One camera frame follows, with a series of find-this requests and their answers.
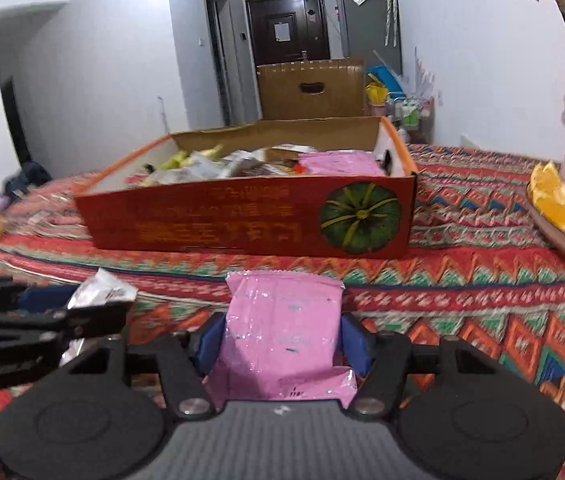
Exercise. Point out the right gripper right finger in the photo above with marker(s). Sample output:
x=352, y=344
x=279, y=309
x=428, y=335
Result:
x=381, y=360

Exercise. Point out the green yellow snack packet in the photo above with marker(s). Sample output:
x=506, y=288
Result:
x=184, y=159

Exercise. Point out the metal storage rack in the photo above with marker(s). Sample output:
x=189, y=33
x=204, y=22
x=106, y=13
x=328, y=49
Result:
x=413, y=118

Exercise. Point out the colourful patterned tablecloth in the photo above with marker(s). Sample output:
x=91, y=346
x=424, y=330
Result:
x=476, y=266

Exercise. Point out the grey refrigerator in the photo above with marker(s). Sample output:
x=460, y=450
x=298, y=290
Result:
x=371, y=30

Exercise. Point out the white snack packet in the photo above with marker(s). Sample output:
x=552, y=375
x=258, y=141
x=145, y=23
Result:
x=97, y=291
x=226, y=167

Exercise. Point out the orange cardboard snack box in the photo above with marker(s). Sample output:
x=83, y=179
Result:
x=318, y=215

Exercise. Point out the brown wooden chair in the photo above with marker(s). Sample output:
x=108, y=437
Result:
x=312, y=89

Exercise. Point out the dark entrance door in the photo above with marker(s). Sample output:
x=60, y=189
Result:
x=285, y=31

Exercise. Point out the pink snack packet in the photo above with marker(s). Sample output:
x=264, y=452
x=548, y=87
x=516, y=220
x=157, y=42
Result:
x=341, y=163
x=280, y=340

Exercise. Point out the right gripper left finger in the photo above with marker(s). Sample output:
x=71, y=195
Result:
x=183, y=363

